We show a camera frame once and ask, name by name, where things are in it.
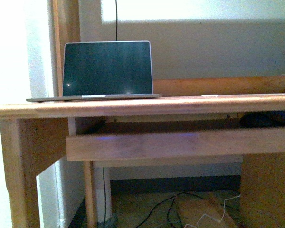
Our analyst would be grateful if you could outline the dark grey computer mouse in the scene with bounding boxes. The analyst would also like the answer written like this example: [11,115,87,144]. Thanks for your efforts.
[240,113,273,128]

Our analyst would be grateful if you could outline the wooden pull-out keyboard tray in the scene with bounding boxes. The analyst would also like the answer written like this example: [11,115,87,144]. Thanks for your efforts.
[66,127,285,162]

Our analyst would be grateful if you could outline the grey open laptop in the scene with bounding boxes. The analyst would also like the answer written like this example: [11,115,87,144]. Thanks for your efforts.
[29,41,160,103]

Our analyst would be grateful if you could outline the white round sticker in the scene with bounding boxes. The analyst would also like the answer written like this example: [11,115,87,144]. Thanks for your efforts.
[201,95,219,98]

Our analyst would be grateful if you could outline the wooden desk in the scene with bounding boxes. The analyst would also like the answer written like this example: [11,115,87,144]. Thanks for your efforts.
[0,75,285,228]

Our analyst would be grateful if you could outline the wooden plank on floor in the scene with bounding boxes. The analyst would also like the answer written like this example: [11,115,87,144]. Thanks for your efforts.
[176,193,239,228]

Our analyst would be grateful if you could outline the black floor cable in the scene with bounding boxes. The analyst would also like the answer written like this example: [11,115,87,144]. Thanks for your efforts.
[135,191,219,228]

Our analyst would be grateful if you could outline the black cable on wall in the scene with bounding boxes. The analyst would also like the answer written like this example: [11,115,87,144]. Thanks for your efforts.
[115,0,119,42]

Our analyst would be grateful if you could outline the wooden door frame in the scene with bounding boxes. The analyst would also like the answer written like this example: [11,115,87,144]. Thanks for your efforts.
[52,0,80,95]

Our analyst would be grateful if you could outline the white floor cable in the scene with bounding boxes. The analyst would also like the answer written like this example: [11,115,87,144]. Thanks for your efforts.
[184,192,242,228]

